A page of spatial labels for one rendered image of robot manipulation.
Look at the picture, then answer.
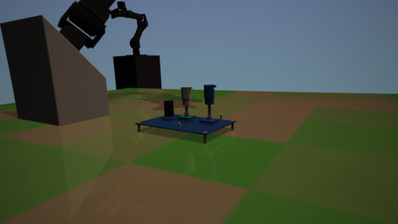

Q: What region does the blue circuit board with components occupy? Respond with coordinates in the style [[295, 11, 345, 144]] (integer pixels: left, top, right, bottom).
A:
[[136, 84, 236, 144]]

